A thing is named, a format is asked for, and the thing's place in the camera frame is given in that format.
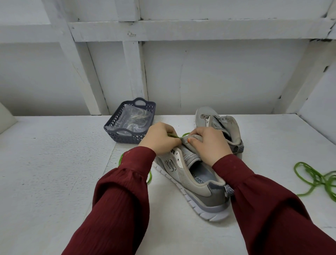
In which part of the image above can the dark plastic lattice basket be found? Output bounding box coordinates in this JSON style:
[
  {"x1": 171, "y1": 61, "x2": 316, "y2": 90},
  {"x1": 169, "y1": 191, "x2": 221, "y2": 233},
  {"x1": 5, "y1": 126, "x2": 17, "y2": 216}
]
[{"x1": 103, "y1": 97, "x2": 157, "y2": 145}]

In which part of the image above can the person's left forearm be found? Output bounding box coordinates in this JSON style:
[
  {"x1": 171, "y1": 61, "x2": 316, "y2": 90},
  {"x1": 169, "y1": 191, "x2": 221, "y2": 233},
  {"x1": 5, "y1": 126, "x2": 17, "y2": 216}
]
[{"x1": 61, "y1": 146, "x2": 157, "y2": 255}]

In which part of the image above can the person's left hand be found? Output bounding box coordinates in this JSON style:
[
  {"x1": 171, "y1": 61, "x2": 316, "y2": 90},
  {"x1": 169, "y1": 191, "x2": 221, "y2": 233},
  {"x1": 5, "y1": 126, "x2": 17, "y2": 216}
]
[{"x1": 138, "y1": 122, "x2": 183, "y2": 157}]

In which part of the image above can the person's right hand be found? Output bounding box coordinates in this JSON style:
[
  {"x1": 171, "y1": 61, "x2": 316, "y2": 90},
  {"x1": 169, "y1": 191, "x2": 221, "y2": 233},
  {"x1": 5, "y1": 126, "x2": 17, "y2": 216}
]
[{"x1": 187, "y1": 126, "x2": 234, "y2": 168}]

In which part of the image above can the person's right forearm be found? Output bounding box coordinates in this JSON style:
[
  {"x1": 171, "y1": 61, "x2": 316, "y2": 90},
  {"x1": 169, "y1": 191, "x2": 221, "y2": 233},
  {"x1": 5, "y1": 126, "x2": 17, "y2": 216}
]
[{"x1": 211, "y1": 153, "x2": 336, "y2": 255}]

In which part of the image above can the clear plastic bag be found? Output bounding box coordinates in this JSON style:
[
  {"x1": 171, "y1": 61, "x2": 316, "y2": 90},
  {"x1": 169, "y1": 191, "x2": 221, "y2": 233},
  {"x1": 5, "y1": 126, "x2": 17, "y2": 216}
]
[{"x1": 114, "y1": 105, "x2": 153, "y2": 133}]

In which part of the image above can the grey mesh shoe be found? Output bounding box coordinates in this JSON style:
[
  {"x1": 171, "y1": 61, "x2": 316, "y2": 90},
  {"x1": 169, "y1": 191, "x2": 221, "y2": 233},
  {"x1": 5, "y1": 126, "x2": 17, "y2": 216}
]
[
  {"x1": 154, "y1": 133, "x2": 236, "y2": 223},
  {"x1": 195, "y1": 106, "x2": 245, "y2": 156}
]

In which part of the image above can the green shoelace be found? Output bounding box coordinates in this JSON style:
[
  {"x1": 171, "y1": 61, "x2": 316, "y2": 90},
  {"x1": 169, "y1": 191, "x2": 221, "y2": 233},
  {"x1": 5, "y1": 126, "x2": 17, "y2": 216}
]
[
  {"x1": 118, "y1": 131, "x2": 193, "y2": 186},
  {"x1": 293, "y1": 161, "x2": 336, "y2": 203}
]

